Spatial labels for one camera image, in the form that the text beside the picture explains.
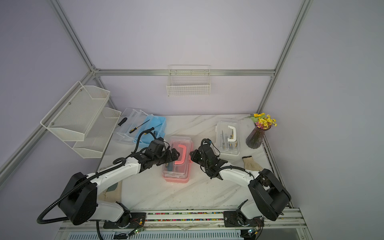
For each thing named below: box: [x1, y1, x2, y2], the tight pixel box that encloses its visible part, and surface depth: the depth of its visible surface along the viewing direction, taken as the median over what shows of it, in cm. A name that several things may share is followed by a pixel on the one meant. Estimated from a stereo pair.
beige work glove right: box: [242, 155, 264, 172], surface depth 96 cm
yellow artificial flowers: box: [250, 112, 278, 130], surface depth 88 cm
